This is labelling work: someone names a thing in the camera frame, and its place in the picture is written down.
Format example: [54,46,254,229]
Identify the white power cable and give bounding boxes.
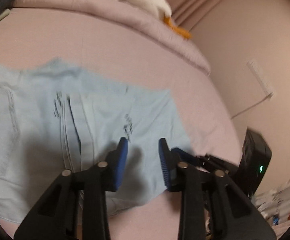
[230,93,273,119]

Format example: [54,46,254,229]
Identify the pink curtain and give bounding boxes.
[157,0,251,30]

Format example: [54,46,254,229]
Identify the pink quilted comforter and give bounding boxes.
[14,0,210,76]

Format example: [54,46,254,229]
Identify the light blue denim pants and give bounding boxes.
[0,59,191,223]

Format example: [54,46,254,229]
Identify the white wall power strip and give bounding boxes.
[246,60,275,99]

